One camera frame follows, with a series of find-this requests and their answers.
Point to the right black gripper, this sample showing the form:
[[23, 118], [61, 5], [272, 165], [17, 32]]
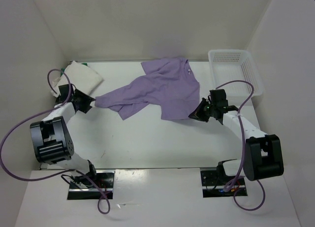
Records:
[[198, 114]]

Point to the lavender t shirt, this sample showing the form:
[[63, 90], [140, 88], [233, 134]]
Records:
[[169, 83]]

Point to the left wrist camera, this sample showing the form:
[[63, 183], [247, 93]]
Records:
[[66, 93]]

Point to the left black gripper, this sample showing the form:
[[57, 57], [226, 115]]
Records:
[[87, 100]]

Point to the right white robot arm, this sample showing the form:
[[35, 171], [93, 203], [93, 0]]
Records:
[[261, 156]]

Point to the white t shirt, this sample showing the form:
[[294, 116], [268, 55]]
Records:
[[81, 76]]

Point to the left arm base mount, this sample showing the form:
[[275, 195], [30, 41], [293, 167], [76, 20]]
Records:
[[84, 190]]

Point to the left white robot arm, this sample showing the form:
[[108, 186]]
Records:
[[51, 138]]

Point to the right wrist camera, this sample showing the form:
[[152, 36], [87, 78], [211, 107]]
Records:
[[218, 98]]

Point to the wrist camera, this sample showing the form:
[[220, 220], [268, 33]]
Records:
[[218, 98], [66, 93]]

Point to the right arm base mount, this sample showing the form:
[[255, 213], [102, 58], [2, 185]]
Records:
[[213, 182]]

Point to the white plastic basket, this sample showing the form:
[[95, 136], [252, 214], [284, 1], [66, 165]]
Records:
[[229, 64]]

